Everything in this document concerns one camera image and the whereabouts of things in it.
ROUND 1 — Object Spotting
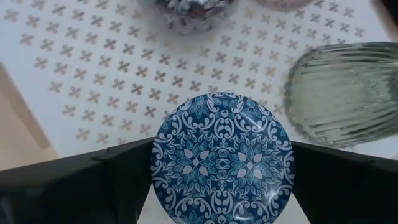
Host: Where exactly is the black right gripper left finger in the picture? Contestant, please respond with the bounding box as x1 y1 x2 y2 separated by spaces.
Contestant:
0 136 155 224

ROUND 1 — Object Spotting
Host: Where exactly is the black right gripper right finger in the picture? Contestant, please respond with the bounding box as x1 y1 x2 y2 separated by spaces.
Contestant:
291 141 398 224

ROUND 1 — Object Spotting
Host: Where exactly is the clear ribbed glass candle holder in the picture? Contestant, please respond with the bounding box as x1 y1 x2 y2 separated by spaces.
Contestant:
283 42 398 149

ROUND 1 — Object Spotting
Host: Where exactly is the blue white patterned tin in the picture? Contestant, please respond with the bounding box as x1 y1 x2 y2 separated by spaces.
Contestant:
150 91 295 224

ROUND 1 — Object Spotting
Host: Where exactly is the white perforated metal shelf riser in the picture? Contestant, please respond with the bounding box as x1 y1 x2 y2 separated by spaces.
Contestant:
0 0 398 224

